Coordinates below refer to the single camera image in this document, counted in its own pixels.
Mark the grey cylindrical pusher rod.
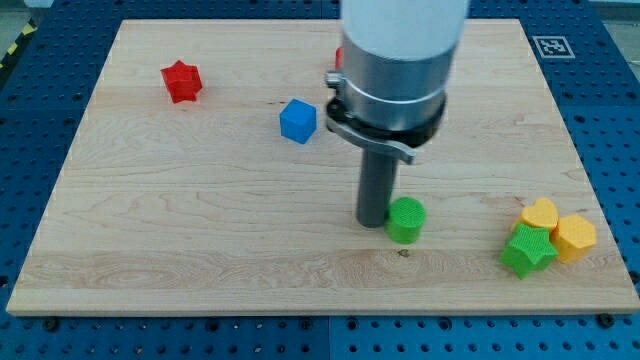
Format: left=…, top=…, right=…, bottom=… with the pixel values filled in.
left=356, top=150, right=398, bottom=228

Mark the blue cube block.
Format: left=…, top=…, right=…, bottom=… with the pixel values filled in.
left=279, top=99, right=317, bottom=144

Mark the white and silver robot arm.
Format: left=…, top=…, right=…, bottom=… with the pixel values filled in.
left=325, top=0, right=470, bottom=228

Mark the red block behind arm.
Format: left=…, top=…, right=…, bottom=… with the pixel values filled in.
left=334, top=46, right=343, bottom=70

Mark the green cylinder block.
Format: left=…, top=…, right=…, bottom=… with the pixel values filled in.
left=385, top=197, right=427, bottom=244

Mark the yellow heart block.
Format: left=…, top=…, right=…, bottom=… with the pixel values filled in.
left=510, top=197, right=559, bottom=231

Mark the green star block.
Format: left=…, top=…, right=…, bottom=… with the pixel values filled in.
left=499, top=223, right=558, bottom=279

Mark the yellow hexagon block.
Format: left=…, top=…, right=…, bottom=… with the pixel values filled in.
left=550, top=214, right=597, bottom=263

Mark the red star block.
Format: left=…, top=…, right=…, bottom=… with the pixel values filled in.
left=160, top=60, right=202, bottom=103

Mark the light wooden board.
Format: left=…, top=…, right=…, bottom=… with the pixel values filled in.
left=7, top=20, right=639, bottom=317

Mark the white fiducial marker tag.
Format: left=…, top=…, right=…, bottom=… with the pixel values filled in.
left=533, top=35, right=575, bottom=59

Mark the black and yellow hazard tape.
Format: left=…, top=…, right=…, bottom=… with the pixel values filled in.
left=1, top=20, right=38, bottom=71

